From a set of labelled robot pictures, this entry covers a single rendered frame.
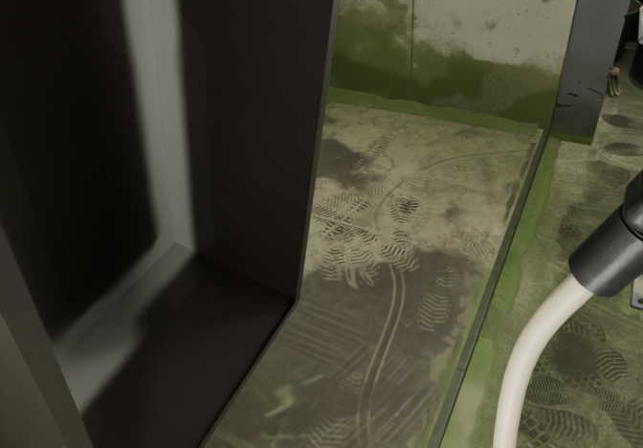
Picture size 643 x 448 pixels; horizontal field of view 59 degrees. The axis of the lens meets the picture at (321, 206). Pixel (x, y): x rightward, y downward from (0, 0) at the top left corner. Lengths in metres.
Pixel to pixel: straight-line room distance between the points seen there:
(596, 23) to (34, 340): 2.27
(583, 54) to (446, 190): 0.77
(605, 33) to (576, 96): 0.28
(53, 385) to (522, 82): 2.32
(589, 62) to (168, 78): 1.84
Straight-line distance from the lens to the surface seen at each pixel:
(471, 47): 2.61
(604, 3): 2.47
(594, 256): 0.31
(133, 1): 1.04
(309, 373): 1.71
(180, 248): 1.43
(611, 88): 3.15
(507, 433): 0.44
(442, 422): 1.63
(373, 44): 2.76
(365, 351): 1.74
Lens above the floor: 1.45
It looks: 39 degrees down
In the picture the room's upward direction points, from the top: 6 degrees counter-clockwise
